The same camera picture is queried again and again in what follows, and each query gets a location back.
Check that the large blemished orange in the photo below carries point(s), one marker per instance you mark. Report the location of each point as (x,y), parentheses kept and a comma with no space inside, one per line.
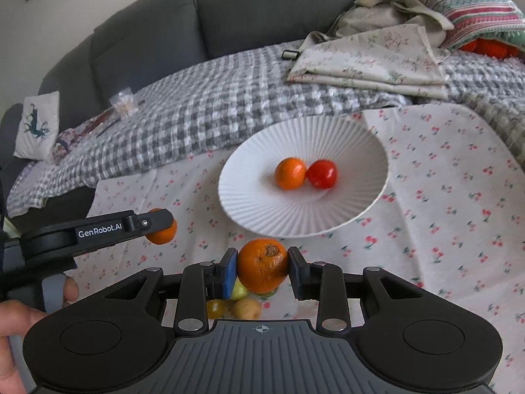
(262,264)

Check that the striped patterned pillow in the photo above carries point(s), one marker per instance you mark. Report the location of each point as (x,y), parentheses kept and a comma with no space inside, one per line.
(463,4)

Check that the dark pen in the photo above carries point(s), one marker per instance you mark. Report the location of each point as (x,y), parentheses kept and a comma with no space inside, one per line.
(104,130)

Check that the patterned fabric piece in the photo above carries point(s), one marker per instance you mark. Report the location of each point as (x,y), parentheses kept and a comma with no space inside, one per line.
(69,137)

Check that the grey checked blanket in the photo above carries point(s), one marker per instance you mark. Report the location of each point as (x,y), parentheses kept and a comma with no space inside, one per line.
(205,102)

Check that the red tomato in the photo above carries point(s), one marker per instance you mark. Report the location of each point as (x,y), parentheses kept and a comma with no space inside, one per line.
(322,173)

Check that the yellow-green tomato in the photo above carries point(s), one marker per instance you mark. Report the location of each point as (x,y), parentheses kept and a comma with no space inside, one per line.
(216,308)

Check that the clear plastic bag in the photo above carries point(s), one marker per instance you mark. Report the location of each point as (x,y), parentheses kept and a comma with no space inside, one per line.
(122,104)

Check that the cherry print cloth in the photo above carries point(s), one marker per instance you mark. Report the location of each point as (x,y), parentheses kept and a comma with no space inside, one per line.
(430,213)

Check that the beige cloth bag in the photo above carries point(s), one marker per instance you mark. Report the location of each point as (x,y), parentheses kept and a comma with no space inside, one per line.
(377,16)

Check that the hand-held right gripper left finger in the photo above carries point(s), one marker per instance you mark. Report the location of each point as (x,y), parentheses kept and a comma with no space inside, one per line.
(229,275)

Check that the chunky woven blanket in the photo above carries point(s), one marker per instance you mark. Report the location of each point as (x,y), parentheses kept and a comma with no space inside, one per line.
(500,119)

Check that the person's left hand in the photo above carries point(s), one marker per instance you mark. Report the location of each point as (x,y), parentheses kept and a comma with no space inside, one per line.
(16,336)

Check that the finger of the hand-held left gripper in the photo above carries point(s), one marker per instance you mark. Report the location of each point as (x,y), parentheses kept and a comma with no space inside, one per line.
(151,221)

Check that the orange plush toy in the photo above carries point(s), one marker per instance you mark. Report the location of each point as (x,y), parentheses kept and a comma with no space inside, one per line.
(488,47)

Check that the white ribbed plate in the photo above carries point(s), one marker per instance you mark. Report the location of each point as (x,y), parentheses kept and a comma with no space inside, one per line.
(262,213)

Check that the small orange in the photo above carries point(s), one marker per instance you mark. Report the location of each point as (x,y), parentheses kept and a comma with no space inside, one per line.
(165,236)

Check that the folded floral cloth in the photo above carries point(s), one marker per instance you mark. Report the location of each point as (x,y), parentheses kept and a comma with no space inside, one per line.
(369,65)

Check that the grey sofa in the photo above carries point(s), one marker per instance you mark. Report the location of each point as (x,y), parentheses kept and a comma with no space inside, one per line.
(164,28)

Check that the brown kiwi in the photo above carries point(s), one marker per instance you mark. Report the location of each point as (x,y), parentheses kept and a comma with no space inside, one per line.
(247,308)

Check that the white embroidered pillow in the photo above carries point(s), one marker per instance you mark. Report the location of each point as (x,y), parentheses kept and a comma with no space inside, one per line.
(37,127)

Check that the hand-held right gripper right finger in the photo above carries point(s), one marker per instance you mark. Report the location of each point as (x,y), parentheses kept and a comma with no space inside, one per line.
(296,275)

